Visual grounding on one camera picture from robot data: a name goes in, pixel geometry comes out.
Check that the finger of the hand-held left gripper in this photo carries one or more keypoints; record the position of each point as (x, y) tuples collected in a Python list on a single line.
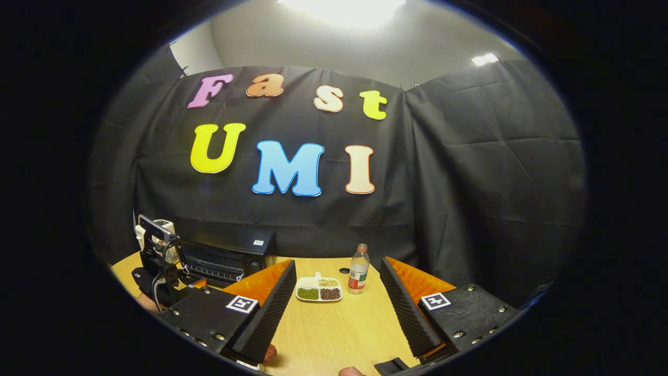
[(198, 283)]

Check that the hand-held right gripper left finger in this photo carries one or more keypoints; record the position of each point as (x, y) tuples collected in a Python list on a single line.
[(266, 318)]

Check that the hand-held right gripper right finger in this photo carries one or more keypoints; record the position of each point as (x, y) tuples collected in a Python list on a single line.
[(409, 318)]

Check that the reddish brown meat piece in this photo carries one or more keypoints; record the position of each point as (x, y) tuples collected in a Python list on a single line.
[(270, 354)]

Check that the black electric oven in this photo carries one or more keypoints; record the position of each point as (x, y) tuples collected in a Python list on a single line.
[(229, 245)]

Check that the pile of green mung beans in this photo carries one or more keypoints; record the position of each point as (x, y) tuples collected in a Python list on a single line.
[(308, 294)]

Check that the white divided plate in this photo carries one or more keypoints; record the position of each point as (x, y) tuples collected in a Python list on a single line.
[(308, 283)]

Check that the clear plastic bottle red label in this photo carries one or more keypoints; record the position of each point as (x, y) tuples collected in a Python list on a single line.
[(358, 277)]

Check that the pile of dark red beans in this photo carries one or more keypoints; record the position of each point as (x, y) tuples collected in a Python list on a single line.
[(330, 294)]

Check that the pile of yellow soybeans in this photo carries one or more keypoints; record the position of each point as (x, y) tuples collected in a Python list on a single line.
[(328, 283)]

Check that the black backdrop cloth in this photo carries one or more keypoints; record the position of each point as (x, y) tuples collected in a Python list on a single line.
[(469, 183)]

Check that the small ceiling light panel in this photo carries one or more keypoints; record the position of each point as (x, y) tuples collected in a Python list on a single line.
[(485, 59)]

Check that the large ceiling light panel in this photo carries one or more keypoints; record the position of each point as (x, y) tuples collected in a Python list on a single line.
[(344, 10)]

